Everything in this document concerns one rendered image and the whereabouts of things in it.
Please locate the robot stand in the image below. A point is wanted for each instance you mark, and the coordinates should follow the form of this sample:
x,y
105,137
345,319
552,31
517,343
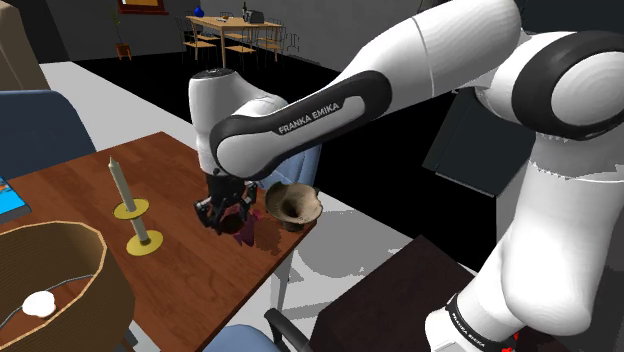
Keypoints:
x,y
390,302

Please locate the light blue chair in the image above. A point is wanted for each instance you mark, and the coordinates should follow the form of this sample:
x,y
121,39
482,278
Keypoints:
x,y
300,168

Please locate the potted plant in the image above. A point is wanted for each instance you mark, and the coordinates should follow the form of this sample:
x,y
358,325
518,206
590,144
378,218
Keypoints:
x,y
123,48

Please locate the brown lamp shade with bulb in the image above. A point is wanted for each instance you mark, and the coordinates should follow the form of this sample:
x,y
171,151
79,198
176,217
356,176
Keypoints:
x,y
63,312

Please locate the light wooden dining table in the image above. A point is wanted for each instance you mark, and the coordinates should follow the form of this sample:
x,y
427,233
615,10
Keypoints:
x,y
229,24

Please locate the tan funnel-shaped vase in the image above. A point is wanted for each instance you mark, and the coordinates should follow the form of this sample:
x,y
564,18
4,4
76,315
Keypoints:
x,y
292,204

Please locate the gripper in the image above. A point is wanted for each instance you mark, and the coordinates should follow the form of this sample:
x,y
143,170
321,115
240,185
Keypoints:
x,y
225,187

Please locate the dark purple figure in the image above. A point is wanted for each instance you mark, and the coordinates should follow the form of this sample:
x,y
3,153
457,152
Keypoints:
x,y
244,229

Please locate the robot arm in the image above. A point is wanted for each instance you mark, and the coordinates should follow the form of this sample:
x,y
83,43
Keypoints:
x,y
487,44

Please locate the wooden dining chair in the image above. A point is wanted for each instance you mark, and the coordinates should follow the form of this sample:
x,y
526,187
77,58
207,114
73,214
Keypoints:
x,y
240,48
270,44
200,43

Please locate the blue book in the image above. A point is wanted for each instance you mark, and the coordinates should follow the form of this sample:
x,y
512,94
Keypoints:
x,y
8,202

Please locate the candle in yellow holder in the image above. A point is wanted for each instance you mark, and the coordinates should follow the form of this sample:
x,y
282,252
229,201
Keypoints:
x,y
128,197

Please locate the red-framed wall picture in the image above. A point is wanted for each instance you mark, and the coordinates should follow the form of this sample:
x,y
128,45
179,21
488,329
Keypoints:
x,y
141,6

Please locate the blue office chair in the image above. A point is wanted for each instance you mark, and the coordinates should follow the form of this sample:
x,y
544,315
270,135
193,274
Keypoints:
x,y
244,339

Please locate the beige furniture block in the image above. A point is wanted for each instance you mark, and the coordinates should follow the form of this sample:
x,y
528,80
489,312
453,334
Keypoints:
x,y
17,53

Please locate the brown wooden table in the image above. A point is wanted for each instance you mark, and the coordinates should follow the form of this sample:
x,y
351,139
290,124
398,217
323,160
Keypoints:
x,y
166,166

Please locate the dark blue armchair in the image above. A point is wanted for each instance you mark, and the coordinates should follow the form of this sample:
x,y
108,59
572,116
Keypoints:
x,y
34,131

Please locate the dark cabinet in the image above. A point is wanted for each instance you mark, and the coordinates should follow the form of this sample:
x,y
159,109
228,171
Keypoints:
x,y
478,156

